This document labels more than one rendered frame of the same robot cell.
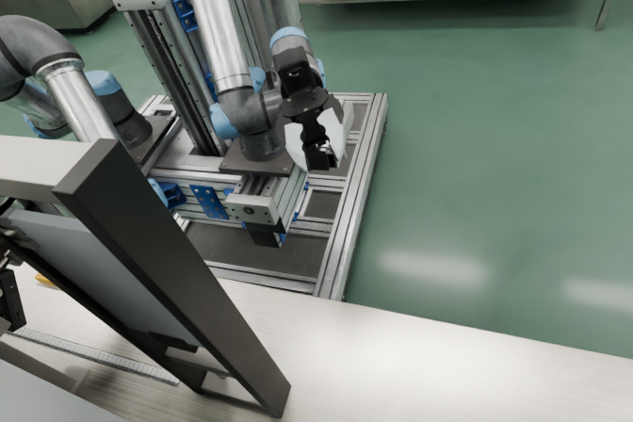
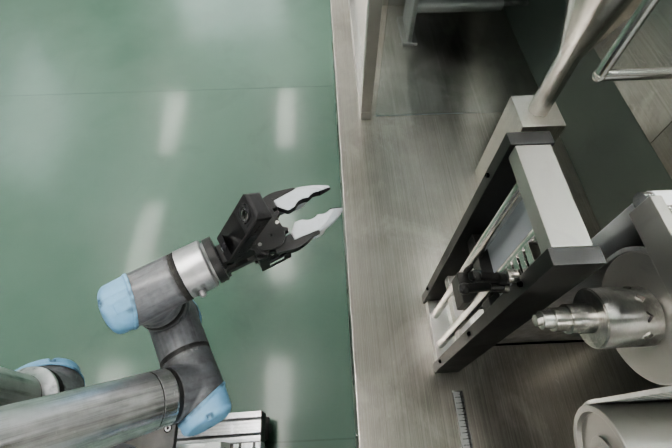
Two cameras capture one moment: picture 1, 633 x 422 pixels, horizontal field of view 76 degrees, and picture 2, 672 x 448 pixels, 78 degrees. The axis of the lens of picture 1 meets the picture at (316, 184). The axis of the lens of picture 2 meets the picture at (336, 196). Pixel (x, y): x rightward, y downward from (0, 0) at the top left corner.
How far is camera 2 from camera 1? 0.65 m
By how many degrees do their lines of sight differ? 65
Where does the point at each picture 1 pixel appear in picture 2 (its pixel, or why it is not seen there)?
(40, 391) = not seen: hidden behind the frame
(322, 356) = (394, 281)
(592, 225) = (143, 211)
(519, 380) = (367, 173)
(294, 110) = (277, 233)
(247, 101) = (189, 366)
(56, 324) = not seen: outside the picture
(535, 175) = (77, 251)
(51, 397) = not seen: hidden behind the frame
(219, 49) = (122, 400)
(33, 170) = (550, 165)
